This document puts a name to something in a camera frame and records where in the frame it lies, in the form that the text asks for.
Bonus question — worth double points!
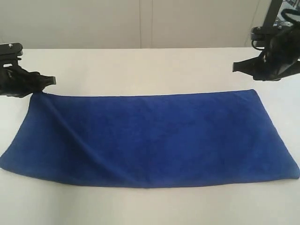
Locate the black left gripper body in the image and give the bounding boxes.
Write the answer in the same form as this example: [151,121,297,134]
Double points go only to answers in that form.
[0,64,30,98]

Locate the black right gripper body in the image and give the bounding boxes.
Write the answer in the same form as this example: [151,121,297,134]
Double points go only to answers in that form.
[253,28,300,81]

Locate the blue towel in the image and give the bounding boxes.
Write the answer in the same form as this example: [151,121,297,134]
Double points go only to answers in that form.
[0,90,300,188]

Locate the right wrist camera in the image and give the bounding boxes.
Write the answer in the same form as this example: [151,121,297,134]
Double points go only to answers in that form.
[250,26,282,51]

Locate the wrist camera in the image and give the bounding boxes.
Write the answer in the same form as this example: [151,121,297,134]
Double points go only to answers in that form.
[250,26,282,51]
[0,43,23,61]

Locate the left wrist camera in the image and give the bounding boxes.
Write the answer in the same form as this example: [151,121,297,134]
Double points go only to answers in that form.
[0,43,23,61]

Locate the window with dark frame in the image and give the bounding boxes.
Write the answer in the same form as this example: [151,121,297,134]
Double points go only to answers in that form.
[262,0,300,26]

